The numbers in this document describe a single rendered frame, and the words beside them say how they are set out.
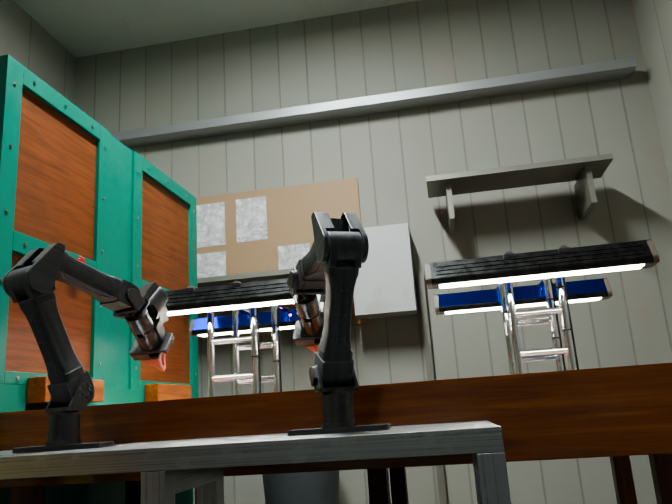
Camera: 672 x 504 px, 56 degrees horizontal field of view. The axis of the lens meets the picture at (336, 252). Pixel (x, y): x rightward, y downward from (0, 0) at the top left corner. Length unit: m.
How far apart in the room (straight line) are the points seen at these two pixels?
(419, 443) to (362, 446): 0.09
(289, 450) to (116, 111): 4.06
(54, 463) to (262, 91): 3.60
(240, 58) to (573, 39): 2.26
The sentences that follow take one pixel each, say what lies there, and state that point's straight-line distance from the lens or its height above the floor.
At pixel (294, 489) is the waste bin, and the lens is 3.44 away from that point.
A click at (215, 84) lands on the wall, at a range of 4.72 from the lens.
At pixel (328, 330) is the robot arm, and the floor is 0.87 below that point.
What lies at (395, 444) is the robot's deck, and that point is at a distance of 1.09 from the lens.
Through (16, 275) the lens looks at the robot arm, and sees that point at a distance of 1.48.
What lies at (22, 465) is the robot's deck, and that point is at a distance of 1.33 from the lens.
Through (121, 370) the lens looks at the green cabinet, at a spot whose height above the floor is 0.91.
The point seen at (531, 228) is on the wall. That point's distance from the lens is 4.04.
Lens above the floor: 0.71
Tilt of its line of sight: 14 degrees up
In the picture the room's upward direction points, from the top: 4 degrees counter-clockwise
